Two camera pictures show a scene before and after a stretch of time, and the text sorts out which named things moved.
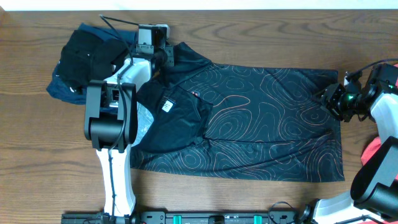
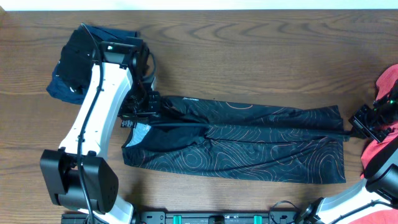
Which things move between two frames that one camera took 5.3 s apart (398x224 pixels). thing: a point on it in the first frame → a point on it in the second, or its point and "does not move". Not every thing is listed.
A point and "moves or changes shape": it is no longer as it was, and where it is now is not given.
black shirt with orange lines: [194, 116] moves or changes shape
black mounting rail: [181, 217] does not move
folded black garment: [88, 55] does not move
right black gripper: [330, 101] → [359, 120]
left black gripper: [166, 53] → [153, 110]
